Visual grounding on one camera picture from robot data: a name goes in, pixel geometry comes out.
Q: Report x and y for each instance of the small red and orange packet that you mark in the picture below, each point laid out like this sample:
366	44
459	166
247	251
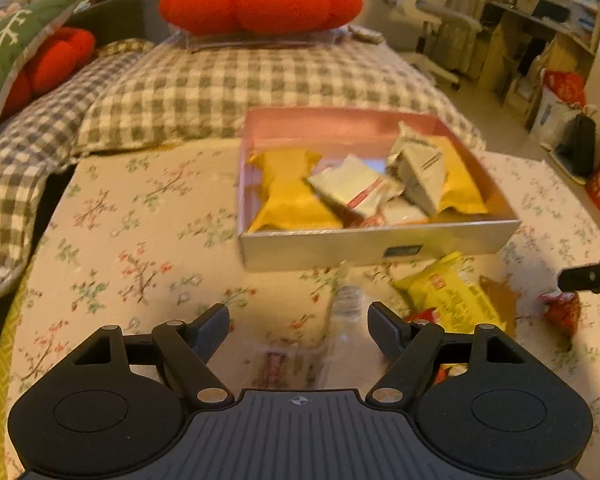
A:
450	371

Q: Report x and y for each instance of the grey and white snack packet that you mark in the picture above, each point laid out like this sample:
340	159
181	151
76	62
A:
420	165

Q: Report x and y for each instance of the yellow crinkled snack packet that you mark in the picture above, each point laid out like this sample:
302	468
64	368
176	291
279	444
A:
285	195

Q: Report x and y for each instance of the green snowflake pillow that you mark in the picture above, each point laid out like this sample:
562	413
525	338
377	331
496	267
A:
10	55

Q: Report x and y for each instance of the yellow snack packet red label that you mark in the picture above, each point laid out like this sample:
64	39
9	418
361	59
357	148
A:
442	290

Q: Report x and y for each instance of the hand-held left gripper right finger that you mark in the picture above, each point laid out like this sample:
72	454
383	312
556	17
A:
381	326

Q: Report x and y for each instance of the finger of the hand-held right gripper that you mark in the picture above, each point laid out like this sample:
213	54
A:
592	274

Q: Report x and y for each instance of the grey checkered blanket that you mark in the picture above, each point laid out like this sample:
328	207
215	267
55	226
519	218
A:
220	85

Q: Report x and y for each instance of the yellow flat snack packet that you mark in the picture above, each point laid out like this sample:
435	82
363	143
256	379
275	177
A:
462	180

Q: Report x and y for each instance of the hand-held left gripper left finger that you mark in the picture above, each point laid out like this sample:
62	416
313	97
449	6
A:
215	326

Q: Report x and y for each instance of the clear acrylic tray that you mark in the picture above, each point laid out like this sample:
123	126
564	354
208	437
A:
260	40

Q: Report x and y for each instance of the pink and silver cardboard box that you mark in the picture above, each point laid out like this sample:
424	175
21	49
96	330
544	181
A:
330	250

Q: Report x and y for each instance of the clear plastic bottle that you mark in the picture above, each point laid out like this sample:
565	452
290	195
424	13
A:
349	330

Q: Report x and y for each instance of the white plastic bag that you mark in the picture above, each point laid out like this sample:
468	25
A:
550	120

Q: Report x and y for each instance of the red tomato plush cushion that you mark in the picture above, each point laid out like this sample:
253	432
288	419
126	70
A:
260	2

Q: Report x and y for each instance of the black bag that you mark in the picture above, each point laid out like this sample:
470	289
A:
577	145

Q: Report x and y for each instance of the white office chair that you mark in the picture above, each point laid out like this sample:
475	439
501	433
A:
430	15

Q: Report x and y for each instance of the white snack packet red stripe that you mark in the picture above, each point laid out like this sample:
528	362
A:
350	185

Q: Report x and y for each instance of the red shopping bag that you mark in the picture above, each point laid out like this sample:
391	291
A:
562	87

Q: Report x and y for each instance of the wooden shelf unit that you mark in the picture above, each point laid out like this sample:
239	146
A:
545	30

